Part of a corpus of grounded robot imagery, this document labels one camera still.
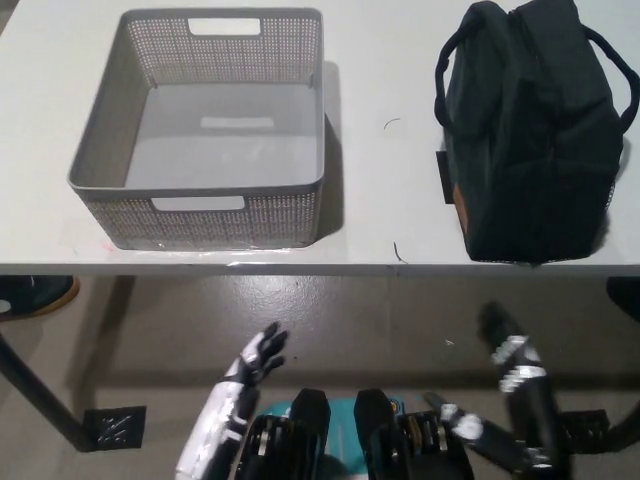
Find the grey perforated plastic basket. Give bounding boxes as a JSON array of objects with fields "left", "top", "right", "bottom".
[{"left": 66, "top": 5, "right": 329, "bottom": 251}]

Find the black fabric lunch bag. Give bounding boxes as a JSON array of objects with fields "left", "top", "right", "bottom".
[{"left": 433, "top": 0, "right": 636, "bottom": 266}]

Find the black rounded object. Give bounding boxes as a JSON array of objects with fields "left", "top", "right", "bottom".
[{"left": 607, "top": 277, "right": 640, "bottom": 321}]

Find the black tape on table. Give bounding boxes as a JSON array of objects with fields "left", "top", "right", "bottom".
[{"left": 436, "top": 149, "right": 459, "bottom": 206}]

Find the black shoe tan sole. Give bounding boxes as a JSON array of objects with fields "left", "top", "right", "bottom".
[{"left": 0, "top": 274, "right": 81, "bottom": 319}]

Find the black teal robot torso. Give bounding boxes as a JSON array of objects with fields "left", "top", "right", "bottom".
[{"left": 239, "top": 387, "right": 476, "bottom": 480}]

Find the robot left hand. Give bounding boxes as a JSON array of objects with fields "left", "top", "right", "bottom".
[{"left": 172, "top": 322, "right": 292, "bottom": 479}]

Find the grey metal table leg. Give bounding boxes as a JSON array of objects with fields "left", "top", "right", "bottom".
[{"left": 0, "top": 332, "right": 94, "bottom": 454}]

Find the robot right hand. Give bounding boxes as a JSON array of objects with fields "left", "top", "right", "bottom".
[{"left": 423, "top": 299, "right": 574, "bottom": 474}]

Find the black floor tape patch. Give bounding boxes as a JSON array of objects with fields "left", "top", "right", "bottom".
[
  {"left": 83, "top": 405, "right": 148, "bottom": 451},
  {"left": 559, "top": 409, "right": 610, "bottom": 451}
]

